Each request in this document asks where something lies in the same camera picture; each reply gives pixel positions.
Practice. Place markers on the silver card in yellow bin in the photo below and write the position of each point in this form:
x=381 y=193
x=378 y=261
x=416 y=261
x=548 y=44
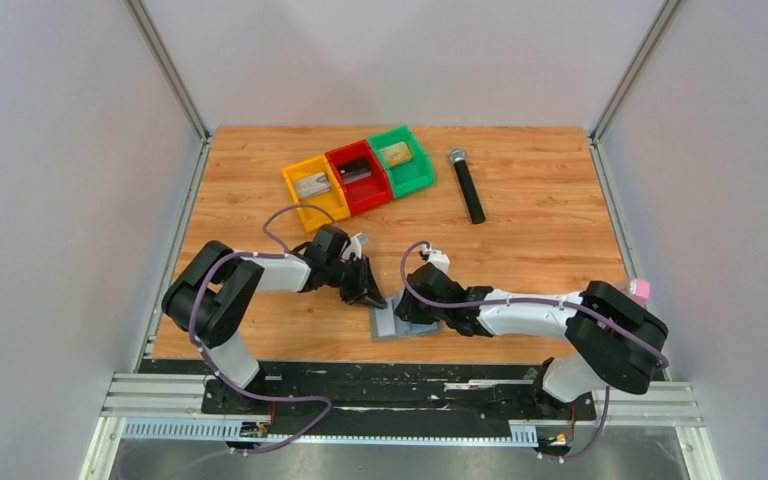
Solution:
x=312 y=185

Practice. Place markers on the pink card stand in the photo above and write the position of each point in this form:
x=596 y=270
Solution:
x=638 y=290

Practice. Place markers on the black card in red bin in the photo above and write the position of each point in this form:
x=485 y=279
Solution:
x=354 y=170

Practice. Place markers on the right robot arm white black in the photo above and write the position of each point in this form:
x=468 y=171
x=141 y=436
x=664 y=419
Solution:
x=617 y=342

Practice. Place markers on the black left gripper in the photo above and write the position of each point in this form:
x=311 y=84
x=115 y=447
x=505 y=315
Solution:
x=365 y=280

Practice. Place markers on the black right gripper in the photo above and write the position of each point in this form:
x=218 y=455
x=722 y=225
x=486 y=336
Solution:
x=408 y=311

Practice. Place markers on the grey card holder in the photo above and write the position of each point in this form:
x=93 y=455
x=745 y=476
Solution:
x=385 y=325

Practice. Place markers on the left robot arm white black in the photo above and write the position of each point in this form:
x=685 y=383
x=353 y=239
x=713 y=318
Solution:
x=209 y=299

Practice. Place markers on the black handheld microphone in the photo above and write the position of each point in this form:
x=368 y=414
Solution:
x=458 y=158

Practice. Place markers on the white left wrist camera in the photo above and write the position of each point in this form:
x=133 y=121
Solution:
x=354 y=248

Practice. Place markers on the red plastic bin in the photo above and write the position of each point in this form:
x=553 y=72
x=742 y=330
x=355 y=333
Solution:
x=368 y=193

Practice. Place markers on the left aluminium frame post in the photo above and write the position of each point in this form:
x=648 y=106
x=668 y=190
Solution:
x=190 y=142

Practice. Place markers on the right aluminium frame post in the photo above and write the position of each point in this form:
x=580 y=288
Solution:
x=597 y=135

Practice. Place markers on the green plastic bin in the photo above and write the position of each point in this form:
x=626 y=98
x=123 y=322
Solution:
x=407 y=176

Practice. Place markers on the aluminium frame post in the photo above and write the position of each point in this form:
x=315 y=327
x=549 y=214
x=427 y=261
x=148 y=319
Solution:
x=597 y=135
x=190 y=142

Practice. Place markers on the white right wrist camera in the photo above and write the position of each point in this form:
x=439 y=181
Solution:
x=435 y=257

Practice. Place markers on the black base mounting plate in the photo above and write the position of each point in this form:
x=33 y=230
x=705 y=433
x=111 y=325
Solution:
x=407 y=400

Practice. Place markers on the gold card in green bin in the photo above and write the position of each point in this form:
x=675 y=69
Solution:
x=395 y=154

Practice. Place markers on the yellow plastic bin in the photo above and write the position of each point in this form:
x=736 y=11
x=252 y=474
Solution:
x=323 y=208

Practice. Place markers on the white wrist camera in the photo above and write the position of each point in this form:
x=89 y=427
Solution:
x=435 y=257
x=354 y=248

